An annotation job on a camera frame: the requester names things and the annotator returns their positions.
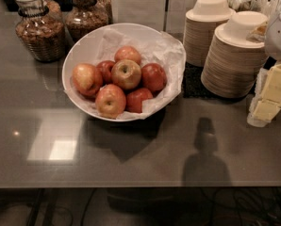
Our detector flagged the yellow-red apple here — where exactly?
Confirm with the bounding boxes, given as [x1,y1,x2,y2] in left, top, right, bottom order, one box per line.
[95,84,126,119]
[72,63,103,97]
[111,59,141,90]

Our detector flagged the right glass cereal jar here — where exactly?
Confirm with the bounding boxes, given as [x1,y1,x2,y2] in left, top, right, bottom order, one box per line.
[65,0,108,42]

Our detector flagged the front right red apple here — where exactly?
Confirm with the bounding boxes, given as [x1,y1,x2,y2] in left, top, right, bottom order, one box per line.
[125,88,153,113]

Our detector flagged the left glass cereal jar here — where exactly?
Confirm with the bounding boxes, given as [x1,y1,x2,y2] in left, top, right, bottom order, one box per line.
[15,0,65,62]

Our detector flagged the black rubber mat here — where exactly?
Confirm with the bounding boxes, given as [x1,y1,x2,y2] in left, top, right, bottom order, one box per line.
[181,60,257,100]

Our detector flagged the stack paper bowls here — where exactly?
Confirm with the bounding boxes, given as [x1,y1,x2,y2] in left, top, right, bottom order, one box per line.
[183,0,235,67]
[201,11,268,99]

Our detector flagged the dark red apple behind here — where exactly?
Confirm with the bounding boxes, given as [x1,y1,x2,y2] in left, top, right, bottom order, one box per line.
[97,60,115,84]

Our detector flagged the white paper sign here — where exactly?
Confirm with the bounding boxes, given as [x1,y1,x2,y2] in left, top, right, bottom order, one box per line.
[111,0,166,31]

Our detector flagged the top red-yellow apple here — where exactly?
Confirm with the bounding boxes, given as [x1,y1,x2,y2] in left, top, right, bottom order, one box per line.
[114,45,141,64]

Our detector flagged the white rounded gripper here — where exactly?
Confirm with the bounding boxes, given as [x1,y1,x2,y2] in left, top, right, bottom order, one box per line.
[246,5,281,127]

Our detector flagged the large white bowl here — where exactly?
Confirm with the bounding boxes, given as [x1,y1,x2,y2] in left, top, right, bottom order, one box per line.
[61,23,187,123]

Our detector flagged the front stack paper bowls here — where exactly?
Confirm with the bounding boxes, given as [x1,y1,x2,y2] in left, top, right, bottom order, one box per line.
[201,11,268,99]

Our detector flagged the rear stack paper bowls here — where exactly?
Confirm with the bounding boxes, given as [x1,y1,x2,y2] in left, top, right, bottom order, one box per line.
[183,0,235,67]

